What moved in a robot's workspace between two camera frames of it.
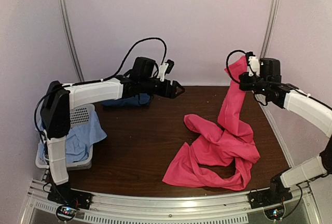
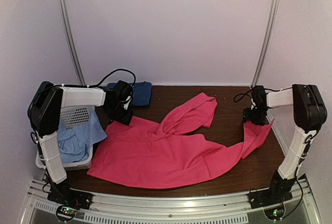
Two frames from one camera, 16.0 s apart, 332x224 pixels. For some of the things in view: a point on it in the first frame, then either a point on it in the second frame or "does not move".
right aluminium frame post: x=272 y=16 does not move
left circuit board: x=66 y=213 does not move
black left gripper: x=173 y=90 to x=126 y=120
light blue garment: x=79 y=141 does not move
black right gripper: x=242 y=78 to x=247 y=117
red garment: x=233 y=140 to x=168 y=153
